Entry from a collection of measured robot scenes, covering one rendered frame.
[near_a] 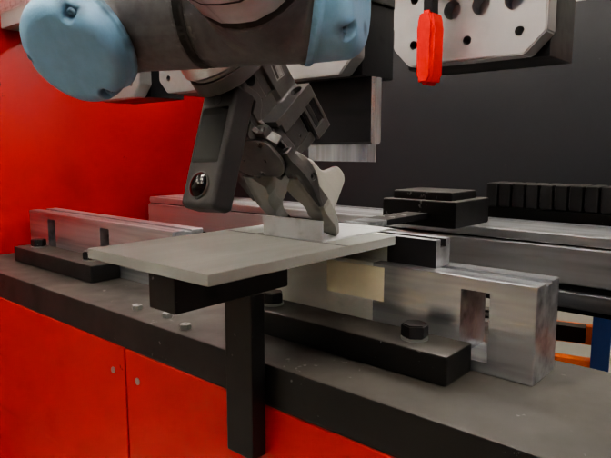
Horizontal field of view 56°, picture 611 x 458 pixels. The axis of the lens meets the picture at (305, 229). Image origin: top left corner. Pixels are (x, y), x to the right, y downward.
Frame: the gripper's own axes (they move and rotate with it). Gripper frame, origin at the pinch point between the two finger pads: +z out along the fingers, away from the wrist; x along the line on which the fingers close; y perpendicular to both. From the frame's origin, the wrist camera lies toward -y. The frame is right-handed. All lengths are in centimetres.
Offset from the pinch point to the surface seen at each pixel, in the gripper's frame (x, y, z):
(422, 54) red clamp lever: -14.0, 11.1, -13.1
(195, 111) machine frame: 86, 53, 21
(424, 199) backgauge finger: 0.3, 21.1, 16.0
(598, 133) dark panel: -14, 52, 29
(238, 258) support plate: -4.5, -11.1, -8.6
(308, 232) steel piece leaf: -2.7, -1.8, -1.8
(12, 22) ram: 81, 25, -23
